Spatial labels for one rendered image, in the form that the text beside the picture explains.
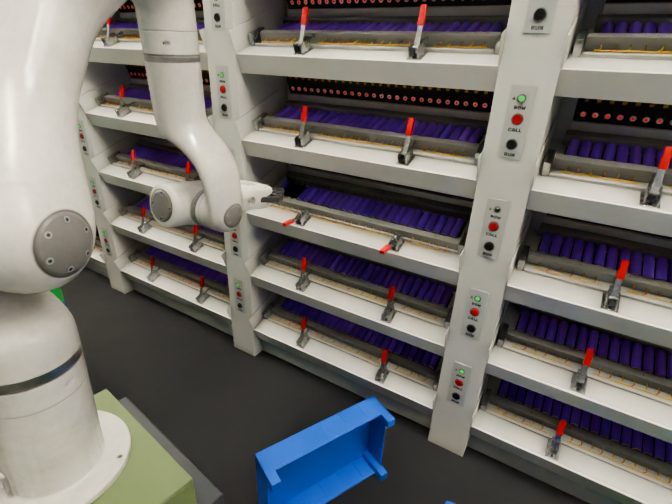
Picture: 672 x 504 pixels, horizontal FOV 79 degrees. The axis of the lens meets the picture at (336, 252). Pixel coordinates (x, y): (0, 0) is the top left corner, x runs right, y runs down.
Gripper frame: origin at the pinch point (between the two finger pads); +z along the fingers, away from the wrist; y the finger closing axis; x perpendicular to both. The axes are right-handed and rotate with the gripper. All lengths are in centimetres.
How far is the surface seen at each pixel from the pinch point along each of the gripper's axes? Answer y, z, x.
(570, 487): -82, 18, 56
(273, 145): 2.1, 1.9, -11.3
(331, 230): -14.5, 7.1, 7.3
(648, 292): -81, 12, 4
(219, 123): 20.0, 1.1, -14.5
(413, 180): -34.7, 3.5, -9.2
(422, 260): -39.3, 5.9, 7.9
